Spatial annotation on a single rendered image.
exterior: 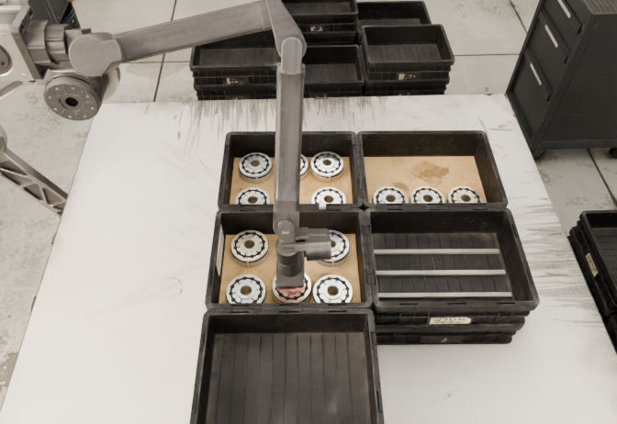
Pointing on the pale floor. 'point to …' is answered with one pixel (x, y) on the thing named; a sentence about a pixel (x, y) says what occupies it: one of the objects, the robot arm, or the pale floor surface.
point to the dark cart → (568, 65)
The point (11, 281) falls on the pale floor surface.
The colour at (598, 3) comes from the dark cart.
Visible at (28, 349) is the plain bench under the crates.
